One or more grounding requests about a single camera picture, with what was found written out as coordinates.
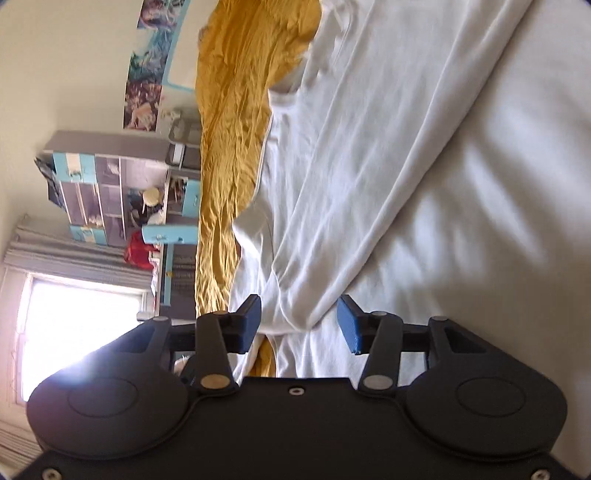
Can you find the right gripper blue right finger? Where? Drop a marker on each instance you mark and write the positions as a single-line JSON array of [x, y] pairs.
[[378, 335]]

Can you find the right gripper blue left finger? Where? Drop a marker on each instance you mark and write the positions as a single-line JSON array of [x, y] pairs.
[[217, 335]]

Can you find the white sweatshirt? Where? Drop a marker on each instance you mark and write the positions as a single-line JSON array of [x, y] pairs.
[[431, 158]]

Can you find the red bag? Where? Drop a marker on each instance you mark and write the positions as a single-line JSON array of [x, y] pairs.
[[137, 252]]

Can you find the white and blue desk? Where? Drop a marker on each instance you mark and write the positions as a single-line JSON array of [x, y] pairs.
[[172, 234]]

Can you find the round white lamp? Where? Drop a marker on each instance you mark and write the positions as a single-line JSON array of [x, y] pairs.
[[151, 197]]

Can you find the grey metal shelf rack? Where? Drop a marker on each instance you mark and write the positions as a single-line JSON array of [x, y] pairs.
[[184, 138]]

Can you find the grey window curtain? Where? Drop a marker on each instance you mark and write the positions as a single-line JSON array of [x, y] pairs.
[[46, 247]]

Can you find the white and blue headboard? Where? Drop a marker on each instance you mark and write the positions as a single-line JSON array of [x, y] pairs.
[[181, 66]]

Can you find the mustard yellow quilt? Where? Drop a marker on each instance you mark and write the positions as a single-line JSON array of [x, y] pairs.
[[244, 49]]

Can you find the blue and grey wall shelf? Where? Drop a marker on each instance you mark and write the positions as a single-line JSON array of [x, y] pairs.
[[101, 176]]

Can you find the anime wall posters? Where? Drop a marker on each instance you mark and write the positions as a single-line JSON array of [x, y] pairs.
[[156, 30]]

